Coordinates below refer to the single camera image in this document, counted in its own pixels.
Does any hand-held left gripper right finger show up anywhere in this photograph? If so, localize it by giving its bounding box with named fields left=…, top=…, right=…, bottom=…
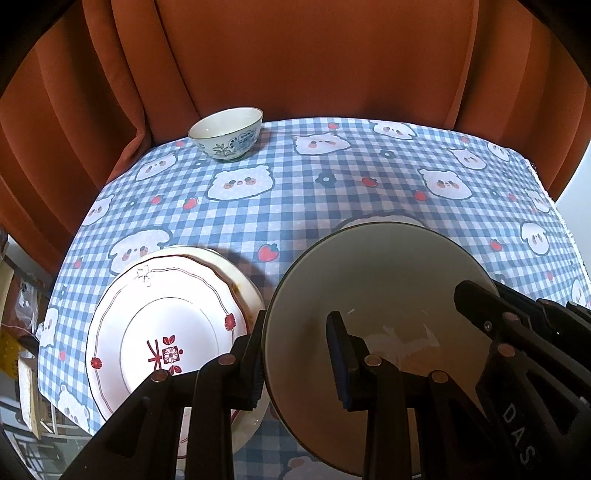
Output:
left=327, top=311, right=509, bottom=480

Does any blue checked animal print tablecloth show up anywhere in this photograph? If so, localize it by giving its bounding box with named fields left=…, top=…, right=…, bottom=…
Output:
left=37, top=117, right=591, bottom=480

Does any cluttered storage shelf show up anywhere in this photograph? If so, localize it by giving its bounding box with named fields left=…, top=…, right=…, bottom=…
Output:
left=0, top=233, right=63, bottom=462

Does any white blue floral bowl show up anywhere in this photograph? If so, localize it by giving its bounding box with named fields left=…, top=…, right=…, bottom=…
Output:
left=187, top=107, right=264, bottom=162
left=264, top=223, right=502, bottom=478

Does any white plate red flower pattern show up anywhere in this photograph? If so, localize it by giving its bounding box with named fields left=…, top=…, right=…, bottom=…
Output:
left=85, top=251, right=245, bottom=462

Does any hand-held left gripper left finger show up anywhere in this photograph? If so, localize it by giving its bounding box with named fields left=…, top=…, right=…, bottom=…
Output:
left=60, top=310, right=266, bottom=480

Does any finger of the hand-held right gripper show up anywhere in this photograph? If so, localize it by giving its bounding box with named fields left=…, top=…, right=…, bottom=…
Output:
left=454, top=279, right=591, bottom=480
left=492, top=274, right=568, bottom=319

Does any yellow floral plate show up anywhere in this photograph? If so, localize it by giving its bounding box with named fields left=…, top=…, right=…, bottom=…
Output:
left=171, top=246, right=267, bottom=455

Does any orange curtain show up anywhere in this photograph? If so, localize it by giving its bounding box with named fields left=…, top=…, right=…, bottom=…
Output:
left=0, top=0, right=591, bottom=278

